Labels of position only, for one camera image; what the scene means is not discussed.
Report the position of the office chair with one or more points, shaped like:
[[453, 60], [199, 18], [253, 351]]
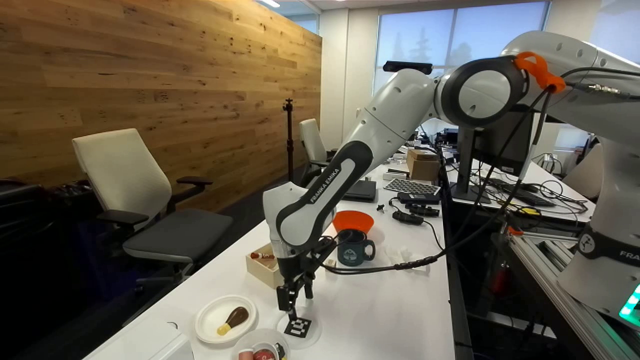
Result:
[[150, 200], [314, 145]]

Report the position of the toy chicken drumstick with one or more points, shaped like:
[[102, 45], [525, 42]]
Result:
[[235, 318]]

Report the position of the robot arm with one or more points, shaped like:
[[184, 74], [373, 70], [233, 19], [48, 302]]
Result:
[[385, 125]]

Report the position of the black laptop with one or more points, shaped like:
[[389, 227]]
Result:
[[361, 191]]

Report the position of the window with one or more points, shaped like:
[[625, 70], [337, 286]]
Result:
[[425, 35]]

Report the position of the white lid with black marker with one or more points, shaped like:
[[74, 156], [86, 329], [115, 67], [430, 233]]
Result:
[[300, 330]]

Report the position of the black keyboard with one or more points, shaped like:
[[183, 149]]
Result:
[[530, 196]]

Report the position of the clear plastic container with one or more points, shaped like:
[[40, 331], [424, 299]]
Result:
[[407, 257]]

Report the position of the dark blue mug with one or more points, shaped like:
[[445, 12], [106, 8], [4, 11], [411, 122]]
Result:
[[352, 250]]

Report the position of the wooden box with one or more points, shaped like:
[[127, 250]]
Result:
[[262, 272]]

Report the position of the monitor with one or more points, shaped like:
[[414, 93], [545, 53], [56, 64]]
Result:
[[500, 145]]

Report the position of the white box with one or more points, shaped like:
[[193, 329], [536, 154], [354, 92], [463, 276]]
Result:
[[165, 347]]

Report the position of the black hand controller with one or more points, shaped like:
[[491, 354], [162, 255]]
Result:
[[407, 217]]

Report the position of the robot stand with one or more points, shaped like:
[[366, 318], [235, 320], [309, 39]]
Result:
[[565, 290]]

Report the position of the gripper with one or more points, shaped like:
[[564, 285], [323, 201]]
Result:
[[292, 272]]

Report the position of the clear container with toy food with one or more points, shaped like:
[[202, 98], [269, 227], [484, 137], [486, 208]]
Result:
[[260, 347]]

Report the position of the cardboard box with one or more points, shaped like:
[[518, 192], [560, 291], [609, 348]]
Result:
[[422, 165]]

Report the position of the black flat device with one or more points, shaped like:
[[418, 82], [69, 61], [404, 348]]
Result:
[[419, 198]]

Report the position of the orange bowl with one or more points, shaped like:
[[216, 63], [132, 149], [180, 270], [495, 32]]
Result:
[[353, 221]]

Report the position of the white paper plate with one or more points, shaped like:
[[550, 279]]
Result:
[[212, 320]]

